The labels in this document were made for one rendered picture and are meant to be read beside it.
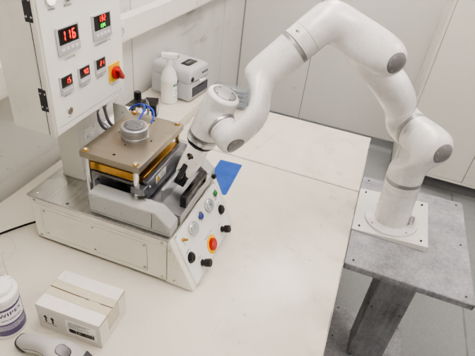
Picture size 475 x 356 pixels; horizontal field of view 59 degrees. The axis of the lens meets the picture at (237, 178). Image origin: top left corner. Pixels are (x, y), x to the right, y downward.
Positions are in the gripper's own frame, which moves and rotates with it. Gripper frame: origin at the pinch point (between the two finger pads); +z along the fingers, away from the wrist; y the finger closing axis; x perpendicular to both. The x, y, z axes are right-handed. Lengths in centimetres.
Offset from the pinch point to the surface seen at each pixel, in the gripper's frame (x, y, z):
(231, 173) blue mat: -11, 45, 24
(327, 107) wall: -46, 243, 63
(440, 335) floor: -141, 65, 56
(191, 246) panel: -13.0, -9.3, 12.0
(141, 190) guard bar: 6.3, -13.5, -1.0
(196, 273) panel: -18.4, -12.3, 17.4
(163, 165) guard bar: 6.0, -2.0, -2.4
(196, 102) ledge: 24, 90, 32
